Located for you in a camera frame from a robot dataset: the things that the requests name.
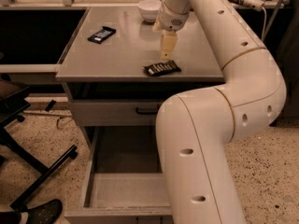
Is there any closed top drawer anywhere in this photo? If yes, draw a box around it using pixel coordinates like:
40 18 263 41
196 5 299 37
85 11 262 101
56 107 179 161
69 100 162 126

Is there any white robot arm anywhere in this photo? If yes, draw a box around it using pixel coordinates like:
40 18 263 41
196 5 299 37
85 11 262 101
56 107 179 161
155 0 287 224

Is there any white power cable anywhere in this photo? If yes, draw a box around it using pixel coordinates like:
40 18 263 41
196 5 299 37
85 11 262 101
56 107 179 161
261 7 269 42

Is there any black perforated shoe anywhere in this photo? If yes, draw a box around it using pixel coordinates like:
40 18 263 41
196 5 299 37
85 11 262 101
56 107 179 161
26 199 63 224

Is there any black office chair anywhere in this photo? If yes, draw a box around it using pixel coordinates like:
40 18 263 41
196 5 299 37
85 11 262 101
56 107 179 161
0 73 78 210

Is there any open middle drawer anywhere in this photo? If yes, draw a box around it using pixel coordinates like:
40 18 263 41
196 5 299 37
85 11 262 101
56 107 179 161
65 126 173 224

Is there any dark blue snack bar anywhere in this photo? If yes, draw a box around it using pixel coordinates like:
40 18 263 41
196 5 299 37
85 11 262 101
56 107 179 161
88 26 116 44

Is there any grey drawer cabinet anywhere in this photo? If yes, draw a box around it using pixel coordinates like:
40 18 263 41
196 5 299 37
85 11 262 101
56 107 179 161
55 5 227 224

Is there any dark rxbar chocolate bar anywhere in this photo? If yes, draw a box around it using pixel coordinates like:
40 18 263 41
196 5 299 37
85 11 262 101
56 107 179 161
144 60 181 77

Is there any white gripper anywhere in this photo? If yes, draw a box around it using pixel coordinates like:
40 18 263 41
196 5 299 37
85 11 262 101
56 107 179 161
152 3 189 60

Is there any white ceramic bowl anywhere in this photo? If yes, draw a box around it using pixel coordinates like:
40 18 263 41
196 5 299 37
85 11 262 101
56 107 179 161
137 0 161 22

